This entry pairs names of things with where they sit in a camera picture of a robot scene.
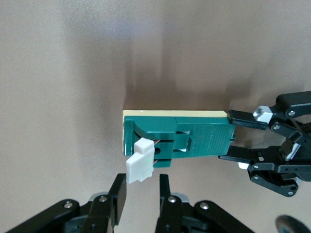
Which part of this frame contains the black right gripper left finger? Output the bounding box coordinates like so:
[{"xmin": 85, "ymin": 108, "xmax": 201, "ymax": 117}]
[{"xmin": 4, "ymin": 172, "xmax": 128, "ymax": 233}]

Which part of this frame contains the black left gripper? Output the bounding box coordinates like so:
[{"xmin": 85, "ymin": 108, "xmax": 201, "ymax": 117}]
[{"xmin": 218, "ymin": 90, "xmax": 311, "ymax": 199}]

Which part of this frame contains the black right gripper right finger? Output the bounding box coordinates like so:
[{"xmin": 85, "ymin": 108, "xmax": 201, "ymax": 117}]
[{"xmin": 155, "ymin": 173, "xmax": 254, "ymax": 233}]

